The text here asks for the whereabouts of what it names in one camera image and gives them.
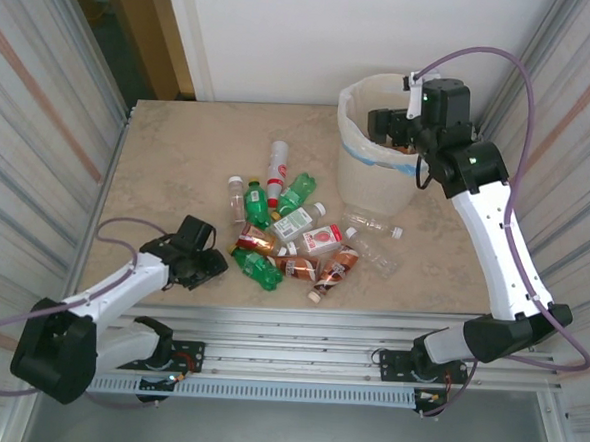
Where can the round white waste bin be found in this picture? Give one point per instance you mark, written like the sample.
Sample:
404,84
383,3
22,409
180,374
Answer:
371,195

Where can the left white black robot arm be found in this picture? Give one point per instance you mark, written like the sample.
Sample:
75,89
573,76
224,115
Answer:
115,290

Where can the aluminium rail base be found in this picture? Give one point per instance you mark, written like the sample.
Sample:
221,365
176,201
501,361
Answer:
293,331

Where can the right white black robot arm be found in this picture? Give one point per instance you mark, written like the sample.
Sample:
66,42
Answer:
499,246

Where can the wooden door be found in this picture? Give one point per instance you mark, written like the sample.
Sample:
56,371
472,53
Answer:
147,21

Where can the small clear bottle white cap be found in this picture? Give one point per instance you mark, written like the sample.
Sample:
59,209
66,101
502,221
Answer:
236,200

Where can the white door frame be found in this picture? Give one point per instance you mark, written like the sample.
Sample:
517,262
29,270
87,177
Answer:
187,24

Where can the red gold label bottle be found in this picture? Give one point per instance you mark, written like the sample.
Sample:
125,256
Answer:
256,239

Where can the crushed green bottle yellow cap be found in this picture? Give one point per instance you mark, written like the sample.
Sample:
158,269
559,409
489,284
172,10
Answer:
296,193

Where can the clear bottle red white label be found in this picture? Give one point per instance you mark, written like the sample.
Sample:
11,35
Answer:
319,240

